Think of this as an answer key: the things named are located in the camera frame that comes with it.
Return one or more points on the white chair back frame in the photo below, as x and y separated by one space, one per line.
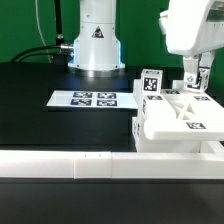
174 114

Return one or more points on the white chair seat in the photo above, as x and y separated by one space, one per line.
144 145

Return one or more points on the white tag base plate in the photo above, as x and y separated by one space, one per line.
90 99

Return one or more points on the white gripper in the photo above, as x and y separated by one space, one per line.
193 27

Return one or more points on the white U-shaped fence frame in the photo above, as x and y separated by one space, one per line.
207 164

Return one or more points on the black vertical pole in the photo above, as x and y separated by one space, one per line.
58 23

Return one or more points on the white tagged cube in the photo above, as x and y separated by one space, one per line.
202 83
151 81

